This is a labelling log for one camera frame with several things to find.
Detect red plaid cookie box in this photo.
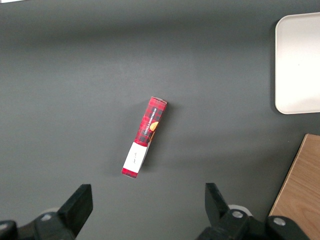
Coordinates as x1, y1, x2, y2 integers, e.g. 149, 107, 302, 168
121, 96, 168, 181

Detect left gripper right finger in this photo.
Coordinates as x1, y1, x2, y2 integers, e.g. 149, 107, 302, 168
196, 182, 310, 240

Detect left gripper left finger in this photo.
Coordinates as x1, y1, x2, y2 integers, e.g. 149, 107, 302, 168
0, 183, 94, 240

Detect wooden drawer cabinet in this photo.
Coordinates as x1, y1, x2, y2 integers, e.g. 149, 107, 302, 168
268, 133, 320, 240

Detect beige plastic tray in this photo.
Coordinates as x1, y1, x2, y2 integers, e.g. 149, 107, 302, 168
274, 11, 320, 116

